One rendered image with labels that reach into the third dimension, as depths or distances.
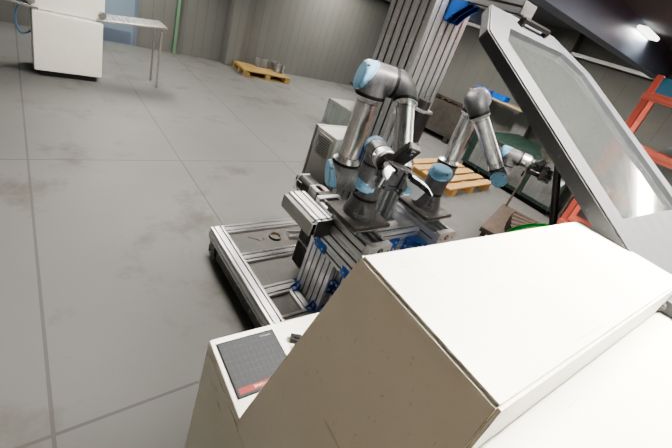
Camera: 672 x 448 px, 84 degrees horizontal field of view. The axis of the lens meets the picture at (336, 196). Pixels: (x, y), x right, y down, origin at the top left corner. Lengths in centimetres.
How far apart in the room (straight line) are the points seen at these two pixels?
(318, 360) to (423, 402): 20
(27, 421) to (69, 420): 15
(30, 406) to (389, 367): 188
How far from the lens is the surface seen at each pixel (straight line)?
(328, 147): 200
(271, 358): 107
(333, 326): 56
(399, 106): 147
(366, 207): 164
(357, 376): 55
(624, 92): 842
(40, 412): 218
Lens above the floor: 181
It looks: 26 degrees down
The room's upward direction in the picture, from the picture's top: 20 degrees clockwise
